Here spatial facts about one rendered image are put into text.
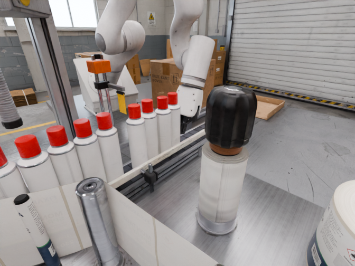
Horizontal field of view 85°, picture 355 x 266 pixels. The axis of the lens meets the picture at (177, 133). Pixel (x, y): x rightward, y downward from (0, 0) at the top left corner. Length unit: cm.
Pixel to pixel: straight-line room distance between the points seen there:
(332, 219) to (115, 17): 86
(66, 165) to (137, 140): 19
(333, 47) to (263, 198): 416
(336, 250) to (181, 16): 64
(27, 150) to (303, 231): 57
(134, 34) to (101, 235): 81
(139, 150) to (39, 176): 24
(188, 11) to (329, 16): 407
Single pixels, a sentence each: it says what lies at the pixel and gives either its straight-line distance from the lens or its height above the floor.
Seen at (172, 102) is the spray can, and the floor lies 106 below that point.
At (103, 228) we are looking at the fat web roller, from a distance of 34.
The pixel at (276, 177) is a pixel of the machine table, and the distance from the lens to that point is 74.
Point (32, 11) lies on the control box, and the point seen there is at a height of 129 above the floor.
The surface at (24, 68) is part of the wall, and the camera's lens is 582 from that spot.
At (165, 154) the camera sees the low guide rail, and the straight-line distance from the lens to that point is 63.
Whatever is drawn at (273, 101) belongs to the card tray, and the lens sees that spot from 146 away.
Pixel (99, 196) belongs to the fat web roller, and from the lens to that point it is 30.
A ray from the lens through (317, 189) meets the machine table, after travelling 75.
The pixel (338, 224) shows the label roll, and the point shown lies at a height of 101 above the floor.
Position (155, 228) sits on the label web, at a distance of 27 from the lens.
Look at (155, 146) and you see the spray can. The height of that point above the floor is 94.
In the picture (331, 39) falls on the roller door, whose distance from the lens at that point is 460.
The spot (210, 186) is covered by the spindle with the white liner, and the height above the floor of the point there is 100.
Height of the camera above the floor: 126
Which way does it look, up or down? 27 degrees down
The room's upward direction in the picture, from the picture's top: straight up
